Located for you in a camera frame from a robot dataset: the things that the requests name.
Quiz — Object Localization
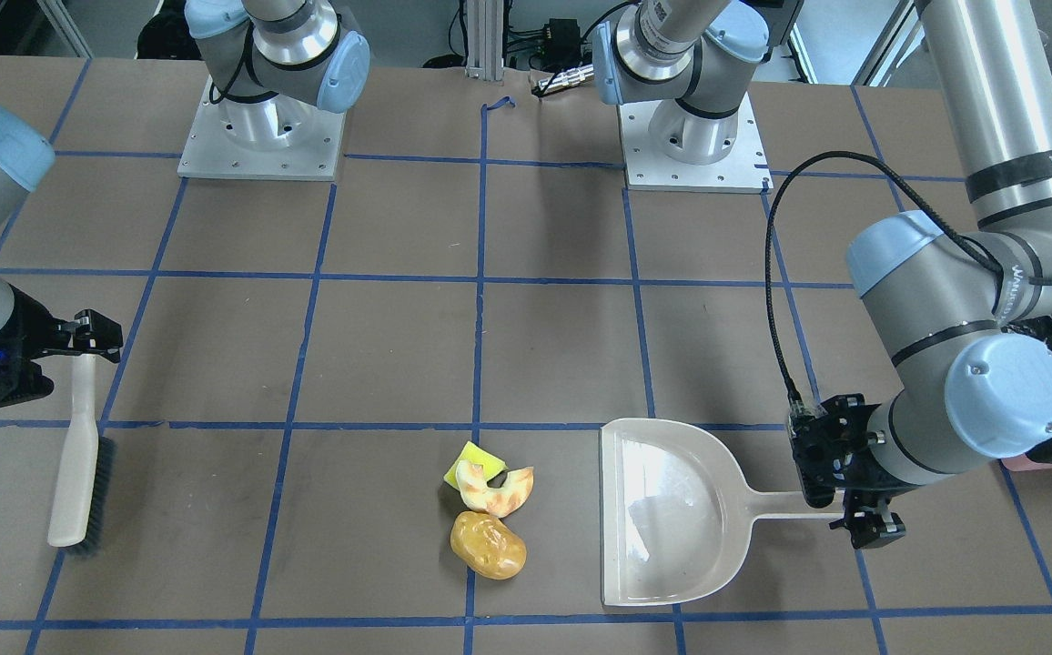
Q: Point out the yellow green sponge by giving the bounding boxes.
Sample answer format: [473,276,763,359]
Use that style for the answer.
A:
[442,442,508,489]

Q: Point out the black braided cable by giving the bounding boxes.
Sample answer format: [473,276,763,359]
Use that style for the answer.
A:
[764,149,1052,419]

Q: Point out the orange toy potato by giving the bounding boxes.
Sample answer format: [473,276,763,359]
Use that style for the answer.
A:
[450,511,529,580]

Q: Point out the beige plastic dustpan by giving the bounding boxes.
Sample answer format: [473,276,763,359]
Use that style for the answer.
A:
[600,418,842,607]

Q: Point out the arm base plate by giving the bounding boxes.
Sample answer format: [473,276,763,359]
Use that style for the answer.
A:
[177,79,346,182]
[618,96,773,195]

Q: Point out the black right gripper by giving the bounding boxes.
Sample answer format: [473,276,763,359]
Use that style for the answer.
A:
[0,291,124,408]

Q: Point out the beige hand brush black bristles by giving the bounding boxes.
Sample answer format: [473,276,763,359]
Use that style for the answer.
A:
[46,354,116,559]

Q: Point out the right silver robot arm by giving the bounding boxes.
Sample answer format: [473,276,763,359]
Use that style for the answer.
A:
[0,1,371,408]

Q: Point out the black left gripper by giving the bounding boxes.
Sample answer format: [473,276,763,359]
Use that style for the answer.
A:
[785,394,907,550]

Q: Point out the aluminium frame post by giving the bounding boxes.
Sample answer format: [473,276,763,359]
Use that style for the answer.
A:
[462,0,505,84]

